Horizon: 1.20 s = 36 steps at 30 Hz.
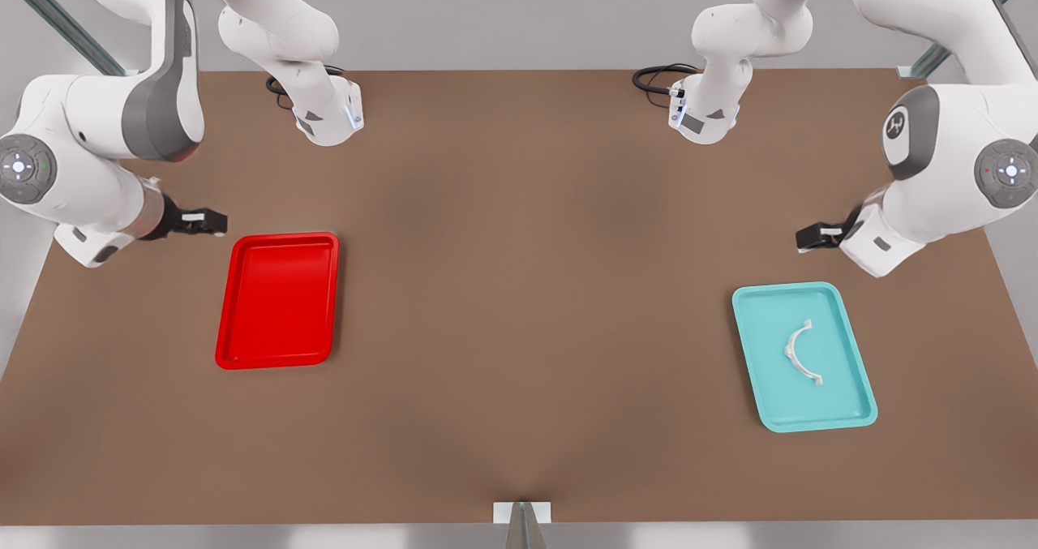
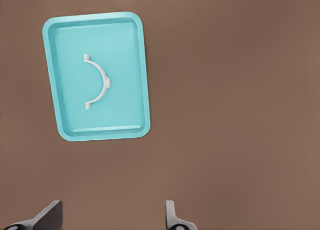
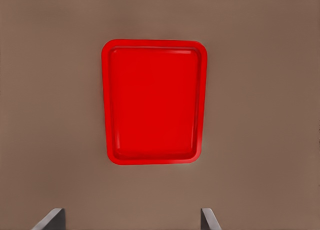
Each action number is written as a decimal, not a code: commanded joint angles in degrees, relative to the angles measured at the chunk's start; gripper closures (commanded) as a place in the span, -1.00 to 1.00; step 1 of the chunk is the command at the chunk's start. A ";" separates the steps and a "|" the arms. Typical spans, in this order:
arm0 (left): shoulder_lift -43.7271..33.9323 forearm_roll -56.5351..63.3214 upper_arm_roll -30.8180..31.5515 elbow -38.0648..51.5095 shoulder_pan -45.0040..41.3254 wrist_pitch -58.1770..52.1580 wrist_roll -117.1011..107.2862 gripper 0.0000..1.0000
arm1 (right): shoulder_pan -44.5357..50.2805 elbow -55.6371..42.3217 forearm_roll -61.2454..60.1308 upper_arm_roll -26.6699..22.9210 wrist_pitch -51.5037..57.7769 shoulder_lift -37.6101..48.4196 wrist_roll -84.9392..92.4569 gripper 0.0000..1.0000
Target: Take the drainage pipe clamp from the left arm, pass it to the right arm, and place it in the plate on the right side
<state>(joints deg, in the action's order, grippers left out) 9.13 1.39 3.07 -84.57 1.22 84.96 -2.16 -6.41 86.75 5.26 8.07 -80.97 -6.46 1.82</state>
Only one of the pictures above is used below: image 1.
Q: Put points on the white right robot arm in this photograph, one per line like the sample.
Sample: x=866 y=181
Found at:
x=97 y=119

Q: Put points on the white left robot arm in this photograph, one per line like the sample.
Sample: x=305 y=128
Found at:
x=957 y=152

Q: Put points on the white curved pipe clamp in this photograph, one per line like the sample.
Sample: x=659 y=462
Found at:
x=793 y=354

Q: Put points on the red rectangular tray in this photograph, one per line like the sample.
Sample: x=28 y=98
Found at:
x=278 y=300

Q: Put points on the teal rectangular tray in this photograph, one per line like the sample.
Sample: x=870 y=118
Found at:
x=803 y=357

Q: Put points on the silver frame post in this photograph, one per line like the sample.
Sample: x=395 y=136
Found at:
x=523 y=526
x=965 y=22
x=61 y=18

